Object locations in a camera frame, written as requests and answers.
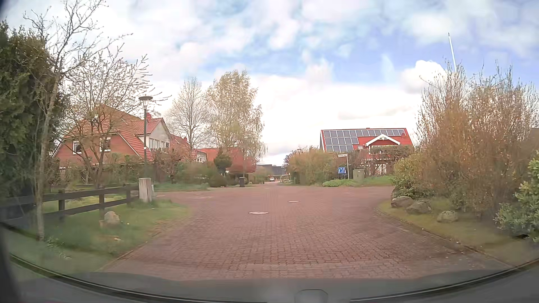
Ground red roofed building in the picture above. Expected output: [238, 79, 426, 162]
[195, 147, 257, 174]

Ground yellowish hedge bushes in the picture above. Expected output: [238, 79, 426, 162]
[284, 147, 337, 186]

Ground tall birch trees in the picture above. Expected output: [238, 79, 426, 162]
[165, 69, 267, 162]

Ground garden bushes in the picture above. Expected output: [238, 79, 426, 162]
[152, 147, 253, 188]

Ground red brick paved road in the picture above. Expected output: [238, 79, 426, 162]
[98, 183, 512, 282]

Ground red house with solar panels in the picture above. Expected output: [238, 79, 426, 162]
[319, 127, 414, 176]

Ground red brick house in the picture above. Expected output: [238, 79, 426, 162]
[51, 105, 189, 174]

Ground grass verge with boulder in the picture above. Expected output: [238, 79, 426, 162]
[4, 194, 192, 274]

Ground dark wooden fence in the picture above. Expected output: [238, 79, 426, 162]
[0, 183, 140, 230]

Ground large brown bushes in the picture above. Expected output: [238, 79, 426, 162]
[392, 63, 539, 215]

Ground white flagpole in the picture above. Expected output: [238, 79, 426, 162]
[447, 33, 458, 73]

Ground grass verge with boulders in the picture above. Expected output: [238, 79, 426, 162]
[376, 197, 539, 267]

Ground bare thin tree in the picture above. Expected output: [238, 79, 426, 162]
[21, 0, 127, 241]

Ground dark evergreen tree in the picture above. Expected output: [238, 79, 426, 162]
[0, 21, 68, 198]

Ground green leafy shrub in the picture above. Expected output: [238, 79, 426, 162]
[495, 157, 539, 242]

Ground road sign on post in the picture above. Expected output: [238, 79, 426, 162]
[337, 153, 350, 180]

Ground lamp post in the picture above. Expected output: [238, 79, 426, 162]
[138, 95, 153, 177]

